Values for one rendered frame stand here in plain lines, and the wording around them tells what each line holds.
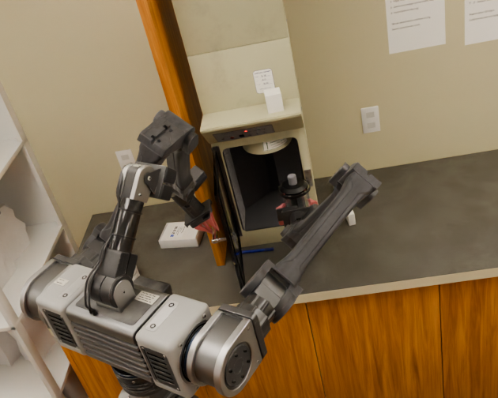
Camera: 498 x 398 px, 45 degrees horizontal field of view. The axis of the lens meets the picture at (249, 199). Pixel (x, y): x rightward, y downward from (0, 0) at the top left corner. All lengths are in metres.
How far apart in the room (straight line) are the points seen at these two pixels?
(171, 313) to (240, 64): 0.95
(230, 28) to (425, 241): 0.99
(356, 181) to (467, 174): 1.16
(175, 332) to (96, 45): 1.49
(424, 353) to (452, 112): 0.96
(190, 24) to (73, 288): 0.90
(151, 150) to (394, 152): 1.42
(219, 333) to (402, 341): 1.21
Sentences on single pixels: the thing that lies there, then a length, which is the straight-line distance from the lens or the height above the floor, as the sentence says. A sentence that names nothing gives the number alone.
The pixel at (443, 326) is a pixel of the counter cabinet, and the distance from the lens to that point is 2.26.
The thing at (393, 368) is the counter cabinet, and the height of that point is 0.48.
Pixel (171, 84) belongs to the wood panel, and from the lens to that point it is 1.86.
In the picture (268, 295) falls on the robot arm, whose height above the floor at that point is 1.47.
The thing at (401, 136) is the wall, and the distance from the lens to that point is 2.56.
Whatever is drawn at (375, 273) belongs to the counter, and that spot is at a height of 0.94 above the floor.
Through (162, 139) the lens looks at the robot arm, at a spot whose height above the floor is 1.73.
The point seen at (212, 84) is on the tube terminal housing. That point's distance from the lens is 1.94.
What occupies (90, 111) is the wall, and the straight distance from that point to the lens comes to 2.55.
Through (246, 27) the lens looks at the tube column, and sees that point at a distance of 1.87.
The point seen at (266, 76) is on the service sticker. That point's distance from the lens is 1.92.
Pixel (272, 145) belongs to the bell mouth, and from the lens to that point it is 2.06.
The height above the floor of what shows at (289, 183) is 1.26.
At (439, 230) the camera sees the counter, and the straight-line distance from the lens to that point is 2.23.
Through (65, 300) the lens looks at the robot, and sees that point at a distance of 1.35.
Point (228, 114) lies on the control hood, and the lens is 1.94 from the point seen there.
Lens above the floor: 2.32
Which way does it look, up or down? 33 degrees down
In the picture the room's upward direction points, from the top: 14 degrees counter-clockwise
